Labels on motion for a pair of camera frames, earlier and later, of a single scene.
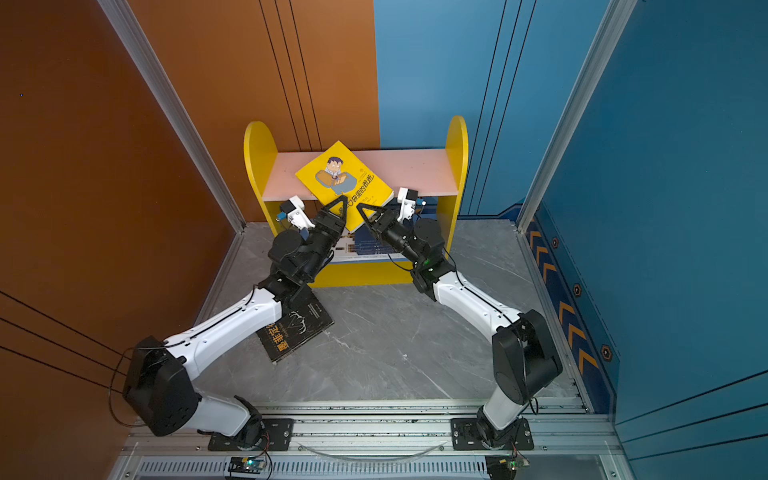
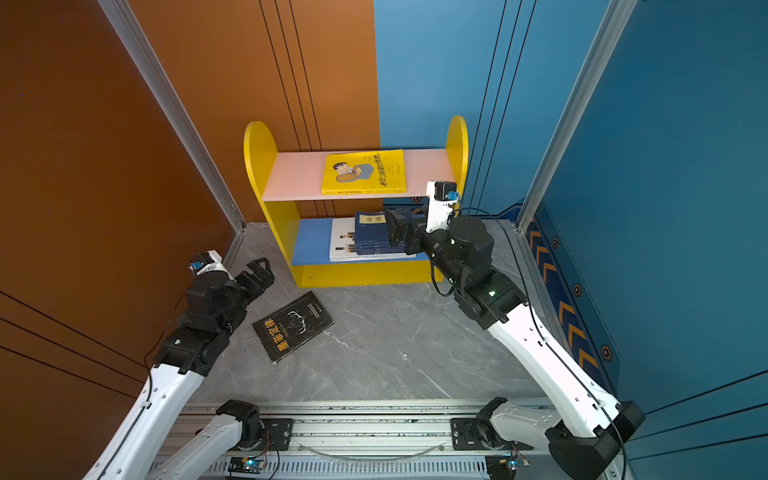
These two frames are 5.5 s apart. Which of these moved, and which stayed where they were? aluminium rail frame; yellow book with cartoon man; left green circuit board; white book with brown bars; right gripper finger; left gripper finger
Moved: left gripper finger; yellow book with cartoon man; right gripper finger
Stayed: aluminium rail frame; white book with brown bars; left green circuit board
